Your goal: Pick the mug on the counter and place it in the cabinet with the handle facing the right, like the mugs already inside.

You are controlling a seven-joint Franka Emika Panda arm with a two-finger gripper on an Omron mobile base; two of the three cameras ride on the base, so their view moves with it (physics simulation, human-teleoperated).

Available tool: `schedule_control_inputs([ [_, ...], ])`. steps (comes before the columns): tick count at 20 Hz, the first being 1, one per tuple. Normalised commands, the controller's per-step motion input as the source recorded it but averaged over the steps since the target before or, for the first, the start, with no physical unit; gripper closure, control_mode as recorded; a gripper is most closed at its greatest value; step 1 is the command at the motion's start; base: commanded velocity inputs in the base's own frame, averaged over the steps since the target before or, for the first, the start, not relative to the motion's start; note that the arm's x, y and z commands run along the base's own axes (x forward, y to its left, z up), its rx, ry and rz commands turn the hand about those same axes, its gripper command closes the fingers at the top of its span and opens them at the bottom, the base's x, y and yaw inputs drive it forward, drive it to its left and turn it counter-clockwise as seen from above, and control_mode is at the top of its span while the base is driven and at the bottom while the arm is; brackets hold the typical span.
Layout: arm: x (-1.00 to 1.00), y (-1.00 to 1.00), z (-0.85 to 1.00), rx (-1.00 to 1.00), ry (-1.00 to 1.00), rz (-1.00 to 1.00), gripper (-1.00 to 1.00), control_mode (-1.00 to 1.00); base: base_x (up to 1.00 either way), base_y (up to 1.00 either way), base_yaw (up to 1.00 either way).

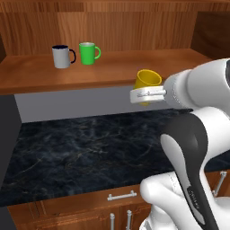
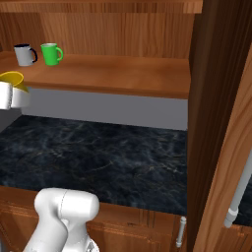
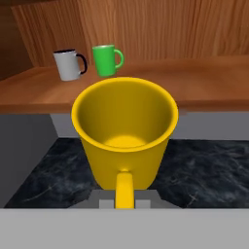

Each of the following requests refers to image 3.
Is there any yellow mug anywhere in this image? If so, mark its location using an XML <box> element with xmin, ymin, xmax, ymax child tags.
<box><xmin>70</xmin><ymin>76</ymin><xmax>180</xmax><ymax>210</ymax></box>

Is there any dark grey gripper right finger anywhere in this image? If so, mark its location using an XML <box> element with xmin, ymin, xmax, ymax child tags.
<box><xmin>133</xmin><ymin>189</ymin><xmax>179</xmax><ymax>210</ymax></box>

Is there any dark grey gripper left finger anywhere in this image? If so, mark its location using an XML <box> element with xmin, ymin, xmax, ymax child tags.
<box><xmin>71</xmin><ymin>189</ymin><xmax>117</xmax><ymax>210</ymax></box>

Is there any wooden cabinet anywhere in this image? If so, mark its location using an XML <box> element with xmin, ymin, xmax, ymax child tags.
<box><xmin>0</xmin><ymin>0</ymin><xmax>249</xmax><ymax>115</ymax></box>

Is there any green mug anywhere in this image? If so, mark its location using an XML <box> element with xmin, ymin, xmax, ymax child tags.
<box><xmin>91</xmin><ymin>44</ymin><xmax>125</xmax><ymax>78</ymax></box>

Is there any white mug with black handle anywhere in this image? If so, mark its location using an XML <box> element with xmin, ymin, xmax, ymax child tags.
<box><xmin>53</xmin><ymin>49</ymin><xmax>89</xmax><ymax>82</ymax></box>

